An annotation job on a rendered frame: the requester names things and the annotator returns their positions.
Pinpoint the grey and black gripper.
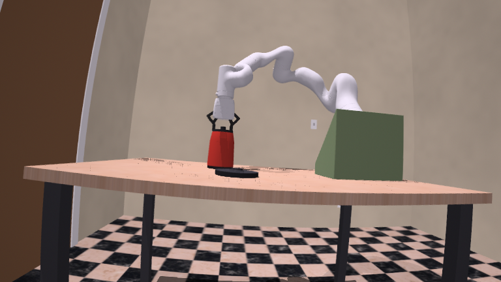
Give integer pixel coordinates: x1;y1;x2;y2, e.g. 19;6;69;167
207;97;240;131

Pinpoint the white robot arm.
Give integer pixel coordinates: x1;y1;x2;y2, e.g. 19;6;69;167
216;46;362;113

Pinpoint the red electric kettle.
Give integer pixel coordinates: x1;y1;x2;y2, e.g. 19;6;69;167
207;127;234;169

